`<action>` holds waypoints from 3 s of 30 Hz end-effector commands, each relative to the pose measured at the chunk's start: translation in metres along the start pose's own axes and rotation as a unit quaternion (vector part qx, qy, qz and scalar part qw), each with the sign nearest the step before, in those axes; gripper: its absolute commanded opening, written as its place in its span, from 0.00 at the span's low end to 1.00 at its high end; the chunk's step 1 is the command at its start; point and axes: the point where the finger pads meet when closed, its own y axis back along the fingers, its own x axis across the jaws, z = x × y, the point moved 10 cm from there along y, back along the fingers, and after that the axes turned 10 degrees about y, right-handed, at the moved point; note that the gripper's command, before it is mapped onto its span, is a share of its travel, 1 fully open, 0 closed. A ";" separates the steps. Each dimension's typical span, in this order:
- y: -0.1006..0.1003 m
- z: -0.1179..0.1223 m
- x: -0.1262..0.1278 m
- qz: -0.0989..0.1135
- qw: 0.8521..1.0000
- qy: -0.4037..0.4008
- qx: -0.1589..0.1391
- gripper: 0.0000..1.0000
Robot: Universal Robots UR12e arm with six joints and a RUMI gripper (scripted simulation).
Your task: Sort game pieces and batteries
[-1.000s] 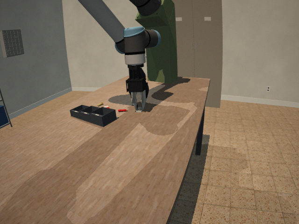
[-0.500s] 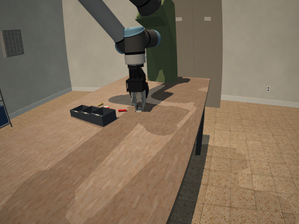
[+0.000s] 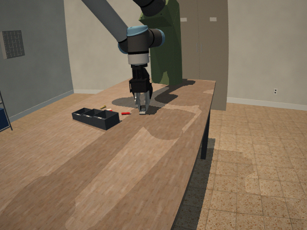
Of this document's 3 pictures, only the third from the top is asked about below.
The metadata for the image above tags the dark grey rack of bins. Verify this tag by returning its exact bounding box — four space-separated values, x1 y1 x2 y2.
72 108 120 130

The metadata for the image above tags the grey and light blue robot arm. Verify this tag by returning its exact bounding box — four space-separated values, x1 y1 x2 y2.
81 0 166 66

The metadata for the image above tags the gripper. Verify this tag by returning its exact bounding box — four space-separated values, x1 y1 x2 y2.
129 63 153 112

